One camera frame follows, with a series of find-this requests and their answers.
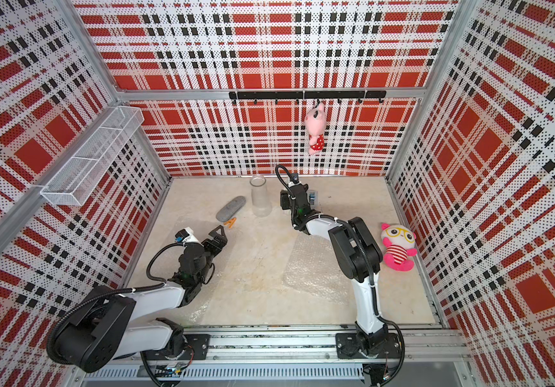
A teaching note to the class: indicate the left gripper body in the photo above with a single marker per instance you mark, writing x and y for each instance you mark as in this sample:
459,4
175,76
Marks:
211,250

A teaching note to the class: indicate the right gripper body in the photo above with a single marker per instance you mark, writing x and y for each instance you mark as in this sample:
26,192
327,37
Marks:
293,212

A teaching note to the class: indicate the bubble wrap sheet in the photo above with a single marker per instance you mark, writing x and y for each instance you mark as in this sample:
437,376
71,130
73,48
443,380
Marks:
199,278
313,269

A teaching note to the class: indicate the grey tape dispenser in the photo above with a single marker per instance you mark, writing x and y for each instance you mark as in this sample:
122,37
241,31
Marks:
312,198

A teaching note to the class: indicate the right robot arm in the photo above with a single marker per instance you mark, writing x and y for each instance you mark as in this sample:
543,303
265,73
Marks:
359,258

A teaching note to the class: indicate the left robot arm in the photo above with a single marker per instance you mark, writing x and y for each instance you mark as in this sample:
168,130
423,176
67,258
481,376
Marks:
110,324

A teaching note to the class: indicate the orange scissors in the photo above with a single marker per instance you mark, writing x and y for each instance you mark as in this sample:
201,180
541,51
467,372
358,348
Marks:
230,223

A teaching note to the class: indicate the clear glass vase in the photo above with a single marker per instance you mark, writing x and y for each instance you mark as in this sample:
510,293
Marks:
262,206

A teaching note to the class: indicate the pink hanging plush toy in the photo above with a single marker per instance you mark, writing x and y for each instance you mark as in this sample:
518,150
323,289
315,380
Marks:
316,123

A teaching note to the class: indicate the pink owl plush toy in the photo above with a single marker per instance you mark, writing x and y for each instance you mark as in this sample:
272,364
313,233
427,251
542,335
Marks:
400,247

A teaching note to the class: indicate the black hook rail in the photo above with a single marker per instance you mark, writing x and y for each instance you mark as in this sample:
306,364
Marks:
307,95

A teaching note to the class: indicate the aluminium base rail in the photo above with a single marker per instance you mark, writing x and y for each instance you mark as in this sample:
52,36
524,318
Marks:
429,356

